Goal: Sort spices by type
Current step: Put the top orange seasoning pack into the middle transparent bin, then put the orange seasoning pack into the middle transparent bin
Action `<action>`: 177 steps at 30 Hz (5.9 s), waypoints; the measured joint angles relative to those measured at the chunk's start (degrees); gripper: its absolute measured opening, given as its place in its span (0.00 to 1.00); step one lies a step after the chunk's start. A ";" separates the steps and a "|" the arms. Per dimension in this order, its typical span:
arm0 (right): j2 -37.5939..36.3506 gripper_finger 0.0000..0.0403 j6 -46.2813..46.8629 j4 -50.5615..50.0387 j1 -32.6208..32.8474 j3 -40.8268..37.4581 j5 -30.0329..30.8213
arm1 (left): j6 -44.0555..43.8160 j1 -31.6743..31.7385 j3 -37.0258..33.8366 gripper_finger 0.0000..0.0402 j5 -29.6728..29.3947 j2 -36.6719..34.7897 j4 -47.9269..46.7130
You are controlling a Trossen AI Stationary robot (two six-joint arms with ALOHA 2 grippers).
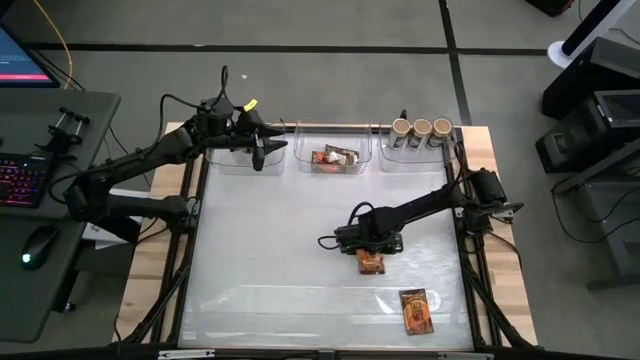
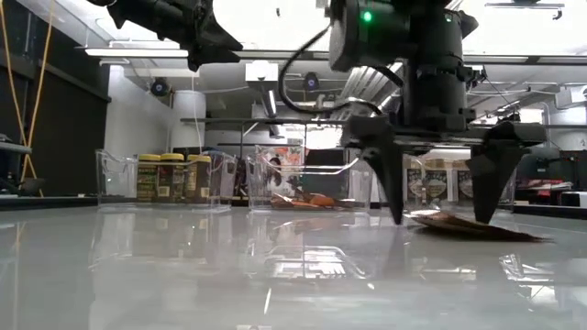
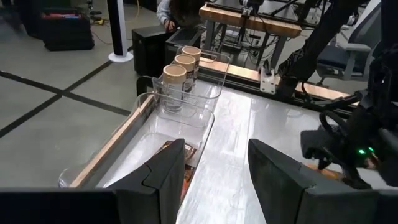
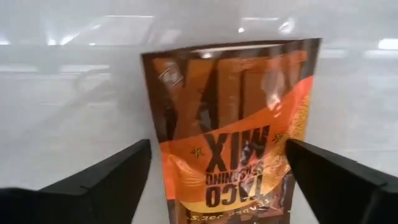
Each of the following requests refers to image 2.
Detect orange taco seasoning packet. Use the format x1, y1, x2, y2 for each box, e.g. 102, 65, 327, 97
409, 209, 548, 243
270, 192, 313, 211
300, 192, 363, 211

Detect black ceiling track light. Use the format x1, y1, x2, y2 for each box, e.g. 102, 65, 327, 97
484, 0, 566, 22

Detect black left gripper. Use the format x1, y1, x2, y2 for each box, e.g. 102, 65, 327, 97
153, 0, 244, 72

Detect black computer monitor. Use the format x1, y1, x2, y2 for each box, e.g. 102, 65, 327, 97
517, 145, 587, 184

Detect grey shelf edge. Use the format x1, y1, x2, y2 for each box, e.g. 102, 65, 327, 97
0, 133, 33, 155

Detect overhead horizontal metal beam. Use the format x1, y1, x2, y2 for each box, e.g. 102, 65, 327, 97
75, 45, 587, 66

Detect black metal rack frame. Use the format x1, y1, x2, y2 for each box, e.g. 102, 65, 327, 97
181, 116, 349, 160

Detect yellow cable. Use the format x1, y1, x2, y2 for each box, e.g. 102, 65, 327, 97
0, 0, 54, 198

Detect black wrist camera green light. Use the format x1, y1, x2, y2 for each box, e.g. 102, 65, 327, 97
327, 0, 412, 73

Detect orange printed poster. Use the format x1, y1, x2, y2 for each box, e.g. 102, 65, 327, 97
254, 145, 306, 169

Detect white cylindrical column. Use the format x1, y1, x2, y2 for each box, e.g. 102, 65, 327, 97
170, 90, 207, 150

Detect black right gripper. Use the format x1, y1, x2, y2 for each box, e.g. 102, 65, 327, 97
348, 68, 549, 226

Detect clear plastic bin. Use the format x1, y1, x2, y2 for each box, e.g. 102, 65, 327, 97
94, 148, 238, 215
245, 153, 375, 216
373, 153, 518, 216

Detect silver ventilation ducts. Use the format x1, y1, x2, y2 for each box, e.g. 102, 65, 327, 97
337, 63, 409, 123

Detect black camera with blue lens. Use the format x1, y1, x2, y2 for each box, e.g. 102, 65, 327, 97
302, 71, 321, 92
150, 77, 170, 97

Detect person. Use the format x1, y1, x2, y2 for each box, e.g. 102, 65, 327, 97
268, 157, 304, 196

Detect black looped camera cable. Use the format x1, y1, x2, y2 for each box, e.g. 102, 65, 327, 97
278, 25, 384, 116

